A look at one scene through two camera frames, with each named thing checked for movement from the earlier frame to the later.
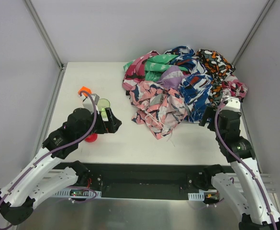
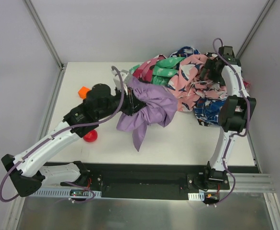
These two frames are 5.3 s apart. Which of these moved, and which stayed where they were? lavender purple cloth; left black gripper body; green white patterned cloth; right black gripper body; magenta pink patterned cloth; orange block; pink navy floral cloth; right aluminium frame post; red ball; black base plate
Moved: left black gripper body; right black gripper body; magenta pink patterned cloth; lavender purple cloth; green white patterned cloth; pink navy floral cloth
Stayed: black base plate; right aluminium frame post; orange block; red ball
